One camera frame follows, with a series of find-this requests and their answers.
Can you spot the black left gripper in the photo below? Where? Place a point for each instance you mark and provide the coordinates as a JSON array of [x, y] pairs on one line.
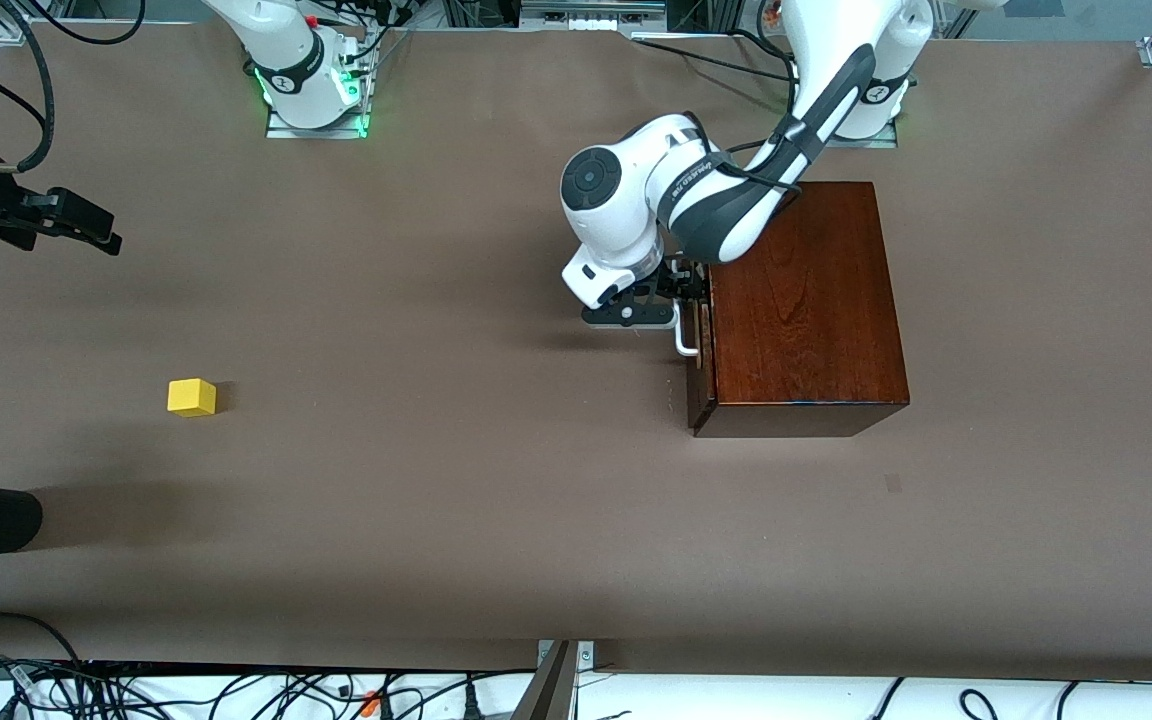
[[677, 283]]

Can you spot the yellow cube block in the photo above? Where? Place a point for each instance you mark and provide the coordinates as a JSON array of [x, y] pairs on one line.
[[191, 398]]

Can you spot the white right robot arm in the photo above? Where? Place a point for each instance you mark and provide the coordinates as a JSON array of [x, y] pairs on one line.
[[281, 50]]

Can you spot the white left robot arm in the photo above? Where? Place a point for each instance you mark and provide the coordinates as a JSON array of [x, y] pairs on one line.
[[616, 200]]

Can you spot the dark brown wooden cabinet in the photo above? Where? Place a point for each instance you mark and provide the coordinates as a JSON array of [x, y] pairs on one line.
[[816, 330]]

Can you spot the white power strip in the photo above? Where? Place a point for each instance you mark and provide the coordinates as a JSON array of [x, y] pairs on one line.
[[586, 14]]

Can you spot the white lower shelf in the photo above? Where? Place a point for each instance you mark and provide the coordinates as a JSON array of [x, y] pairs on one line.
[[736, 702]]

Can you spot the dark diagonal bar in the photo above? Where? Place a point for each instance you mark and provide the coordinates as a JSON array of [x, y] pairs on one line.
[[546, 690]]

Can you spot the small metal bracket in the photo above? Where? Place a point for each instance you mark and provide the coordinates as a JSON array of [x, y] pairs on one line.
[[586, 655]]

